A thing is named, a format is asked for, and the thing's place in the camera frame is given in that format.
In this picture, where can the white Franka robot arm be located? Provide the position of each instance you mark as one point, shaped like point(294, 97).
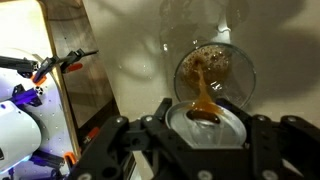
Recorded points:
point(16, 133)

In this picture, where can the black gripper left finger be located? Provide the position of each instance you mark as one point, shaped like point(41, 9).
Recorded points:
point(106, 150)

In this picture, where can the black aluminium rail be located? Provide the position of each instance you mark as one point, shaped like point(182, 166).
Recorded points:
point(46, 159)
point(26, 96)

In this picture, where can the tall clear glass cup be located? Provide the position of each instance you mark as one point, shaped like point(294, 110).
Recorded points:
point(238, 76)

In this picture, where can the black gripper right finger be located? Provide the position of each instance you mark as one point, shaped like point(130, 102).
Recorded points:
point(293, 146)

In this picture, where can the black and orange clamp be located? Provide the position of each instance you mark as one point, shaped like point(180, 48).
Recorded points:
point(56, 63)
point(90, 135)

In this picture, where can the small brown glass cup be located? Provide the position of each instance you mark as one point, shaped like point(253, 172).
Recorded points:
point(203, 96)

